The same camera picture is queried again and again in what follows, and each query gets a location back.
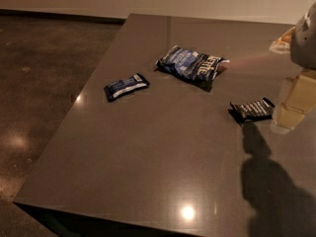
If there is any dark blue snack bar wrapper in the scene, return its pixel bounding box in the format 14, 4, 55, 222
104, 73, 150, 102

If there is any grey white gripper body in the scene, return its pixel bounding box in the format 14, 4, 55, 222
290, 2, 316, 70

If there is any black snack bar wrapper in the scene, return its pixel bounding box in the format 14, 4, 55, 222
230, 98, 275, 122

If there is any orange white snack bag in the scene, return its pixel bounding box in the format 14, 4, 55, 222
269, 27, 295, 54

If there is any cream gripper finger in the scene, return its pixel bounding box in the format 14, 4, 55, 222
278, 69, 316, 115
270, 105, 305, 134

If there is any blue Kettle chip bag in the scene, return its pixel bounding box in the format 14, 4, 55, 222
156, 45, 230, 81

